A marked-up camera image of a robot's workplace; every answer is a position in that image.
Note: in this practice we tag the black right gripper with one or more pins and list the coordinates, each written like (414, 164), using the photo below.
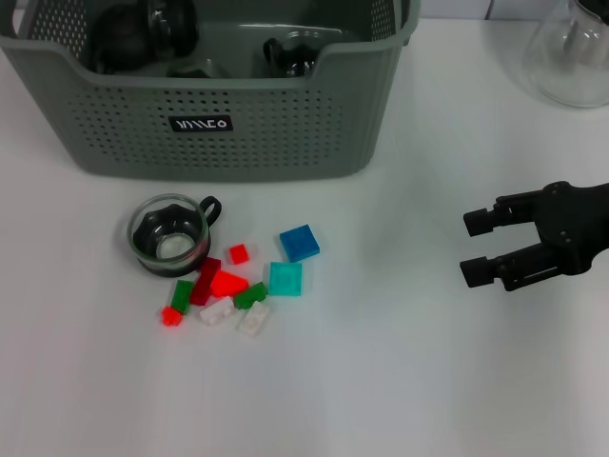
(580, 224)

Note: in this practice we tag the blue square building plate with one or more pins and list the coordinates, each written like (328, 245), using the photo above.
(300, 244)

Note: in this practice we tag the dark red long brick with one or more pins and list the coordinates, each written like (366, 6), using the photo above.
(205, 283)

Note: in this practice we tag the grey-green perforated storage bin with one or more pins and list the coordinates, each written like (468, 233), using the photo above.
(266, 143)

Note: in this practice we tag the cyan square building plate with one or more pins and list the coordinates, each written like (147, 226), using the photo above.
(286, 279)

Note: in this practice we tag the clear glass carafe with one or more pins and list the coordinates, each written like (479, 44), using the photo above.
(566, 66)

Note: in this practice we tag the green building brick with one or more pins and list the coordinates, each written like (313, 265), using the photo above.
(182, 296)
(251, 295)

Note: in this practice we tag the white flat building plate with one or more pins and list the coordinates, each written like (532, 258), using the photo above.
(253, 321)

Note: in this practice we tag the small red square brick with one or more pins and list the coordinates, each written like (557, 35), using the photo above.
(238, 254)

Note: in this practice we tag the bright red large brick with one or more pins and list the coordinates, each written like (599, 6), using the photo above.
(229, 284)

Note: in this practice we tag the white building brick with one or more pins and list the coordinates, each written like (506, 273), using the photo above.
(216, 312)

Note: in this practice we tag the black cast iron teapot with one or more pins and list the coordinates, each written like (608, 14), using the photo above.
(119, 47)

